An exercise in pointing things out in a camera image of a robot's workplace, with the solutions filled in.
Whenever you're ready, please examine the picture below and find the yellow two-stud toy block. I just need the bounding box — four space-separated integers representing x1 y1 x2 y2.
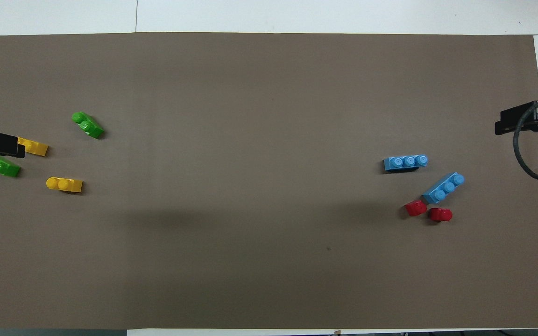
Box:
46 176 84 194
17 137 50 157

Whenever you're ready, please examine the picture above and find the brown paper mat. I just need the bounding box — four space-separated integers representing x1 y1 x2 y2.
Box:
0 31 538 330

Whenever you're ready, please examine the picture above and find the red single-stud toy block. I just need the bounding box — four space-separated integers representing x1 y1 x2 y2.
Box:
405 200 428 217
428 208 453 223

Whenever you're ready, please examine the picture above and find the blue three-stud toy block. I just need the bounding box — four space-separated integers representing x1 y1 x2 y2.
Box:
383 154 429 174
422 172 466 204

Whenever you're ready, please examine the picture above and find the green two-stud toy block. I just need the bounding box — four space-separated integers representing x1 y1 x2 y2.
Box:
71 112 105 140
0 154 21 178

